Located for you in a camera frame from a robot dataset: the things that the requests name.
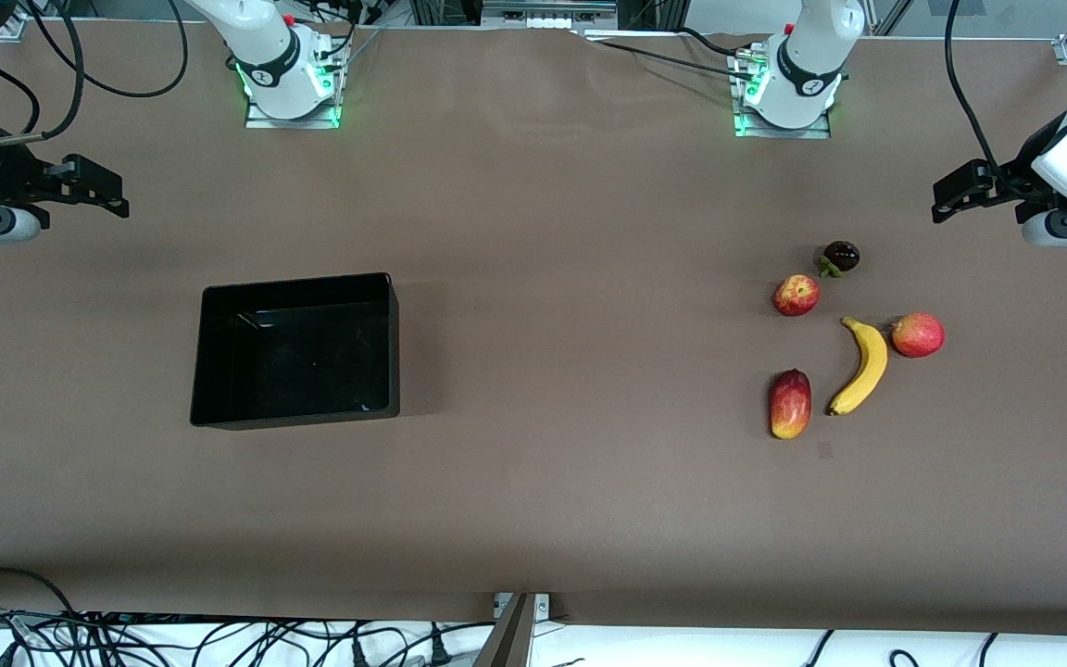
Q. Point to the red yellow mango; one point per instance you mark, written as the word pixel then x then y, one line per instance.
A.
pixel 790 405

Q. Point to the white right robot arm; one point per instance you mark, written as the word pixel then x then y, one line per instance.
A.
pixel 274 46

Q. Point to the plain red apple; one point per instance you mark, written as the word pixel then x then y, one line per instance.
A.
pixel 918 335

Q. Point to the grey power strip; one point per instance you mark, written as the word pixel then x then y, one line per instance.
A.
pixel 547 14

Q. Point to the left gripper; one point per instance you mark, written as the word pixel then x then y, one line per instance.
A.
pixel 1021 171

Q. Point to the brown table cover sheet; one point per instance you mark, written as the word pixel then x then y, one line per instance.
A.
pixel 533 509

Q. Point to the dark metal post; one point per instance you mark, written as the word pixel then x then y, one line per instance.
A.
pixel 508 639

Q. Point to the black plastic box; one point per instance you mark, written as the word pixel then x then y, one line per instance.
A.
pixel 297 357

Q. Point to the small metal table bracket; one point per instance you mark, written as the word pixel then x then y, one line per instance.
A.
pixel 543 604

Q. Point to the yellow banana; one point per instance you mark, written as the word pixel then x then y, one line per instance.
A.
pixel 870 363

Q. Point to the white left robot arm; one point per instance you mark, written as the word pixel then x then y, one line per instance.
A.
pixel 807 56

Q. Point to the dark purple mangosteen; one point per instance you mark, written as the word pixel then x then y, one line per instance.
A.
pixel 842 256

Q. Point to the red yellow apple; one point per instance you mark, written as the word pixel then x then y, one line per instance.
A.
pixel 796 295

